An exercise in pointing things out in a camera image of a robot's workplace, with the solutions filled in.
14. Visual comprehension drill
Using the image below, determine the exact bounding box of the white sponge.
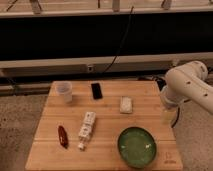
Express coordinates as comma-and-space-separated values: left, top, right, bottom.
120, 97, 133, 114

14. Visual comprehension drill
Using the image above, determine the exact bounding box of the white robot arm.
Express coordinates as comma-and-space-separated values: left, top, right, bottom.
159, 61, 213, 124

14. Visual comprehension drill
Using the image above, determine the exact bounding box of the green plate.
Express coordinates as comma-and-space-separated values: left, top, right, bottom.
117, 127, 157, 169

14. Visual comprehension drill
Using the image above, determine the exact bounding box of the black phone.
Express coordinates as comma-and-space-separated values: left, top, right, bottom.
91, 83, 102, 99

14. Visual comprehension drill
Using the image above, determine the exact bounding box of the white tube bottle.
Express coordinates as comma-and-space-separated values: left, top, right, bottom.
78, 112, 96, 151

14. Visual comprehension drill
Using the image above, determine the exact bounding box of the clear plastic cup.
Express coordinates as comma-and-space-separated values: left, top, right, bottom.
56, 81, 72, 103

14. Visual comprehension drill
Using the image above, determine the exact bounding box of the black cable behind table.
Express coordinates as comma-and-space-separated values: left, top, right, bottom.
170, 106, 181, 129

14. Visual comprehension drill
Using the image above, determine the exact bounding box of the black hanging cable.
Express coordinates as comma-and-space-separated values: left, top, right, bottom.
101, 5, 135, 74

